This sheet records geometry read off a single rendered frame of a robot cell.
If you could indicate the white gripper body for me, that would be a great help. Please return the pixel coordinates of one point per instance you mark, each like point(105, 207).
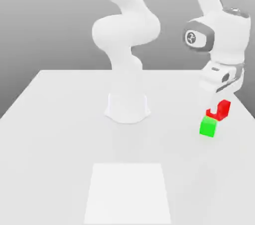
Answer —
point(209, 86)

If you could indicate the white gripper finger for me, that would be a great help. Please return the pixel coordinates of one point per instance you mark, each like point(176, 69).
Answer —
point(214, 105)

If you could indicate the small red cube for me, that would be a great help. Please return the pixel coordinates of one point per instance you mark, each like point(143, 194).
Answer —
point(224, 110)

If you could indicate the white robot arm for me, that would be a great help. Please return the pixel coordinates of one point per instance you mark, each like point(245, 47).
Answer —
point(125, 29)

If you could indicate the small green cube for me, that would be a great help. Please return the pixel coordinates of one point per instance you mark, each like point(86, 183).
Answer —
point(207, 127)

